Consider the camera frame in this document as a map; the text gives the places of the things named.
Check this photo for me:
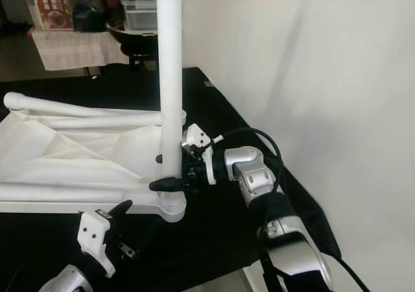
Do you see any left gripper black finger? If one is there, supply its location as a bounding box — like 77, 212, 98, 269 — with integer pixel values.
104, 200, 137, 244

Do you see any white plastic children table top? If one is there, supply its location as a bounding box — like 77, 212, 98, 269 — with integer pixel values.
0, 107, 187, 223

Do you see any black round stool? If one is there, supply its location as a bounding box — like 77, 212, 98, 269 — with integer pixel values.
123, 45, 160, 69

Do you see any black wok pan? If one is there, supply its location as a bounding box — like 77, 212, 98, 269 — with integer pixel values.
104, 18, 160, 49

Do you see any pale patterned cloth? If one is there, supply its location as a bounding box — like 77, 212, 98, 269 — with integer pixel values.
31, 27, 130, 71

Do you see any clear plastic storage box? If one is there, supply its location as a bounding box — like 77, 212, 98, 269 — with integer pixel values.
120, 0, 159, 33

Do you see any black plastic bag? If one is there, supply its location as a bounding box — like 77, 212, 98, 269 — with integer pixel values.
73, 0, 121, 33

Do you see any red printed cardboard box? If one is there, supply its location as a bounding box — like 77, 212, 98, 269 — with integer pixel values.
32, 0, 77, 30

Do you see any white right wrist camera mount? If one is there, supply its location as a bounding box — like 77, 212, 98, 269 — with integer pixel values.
182, 123, 218, 186

